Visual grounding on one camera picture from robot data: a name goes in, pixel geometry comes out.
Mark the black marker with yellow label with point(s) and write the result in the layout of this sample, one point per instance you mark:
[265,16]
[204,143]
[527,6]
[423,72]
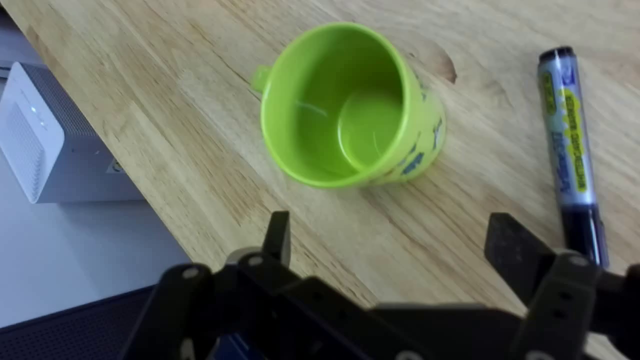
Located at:
[563,110]

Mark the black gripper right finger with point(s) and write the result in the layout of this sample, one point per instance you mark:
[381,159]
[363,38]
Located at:
[566,297]

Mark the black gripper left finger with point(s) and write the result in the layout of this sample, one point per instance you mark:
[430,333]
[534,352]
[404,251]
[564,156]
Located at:
[259,298]

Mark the yellow-green printed mug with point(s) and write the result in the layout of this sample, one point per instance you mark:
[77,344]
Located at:
[343,108]

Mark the white box by wall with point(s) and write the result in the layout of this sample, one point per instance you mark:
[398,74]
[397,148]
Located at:
[52,151]

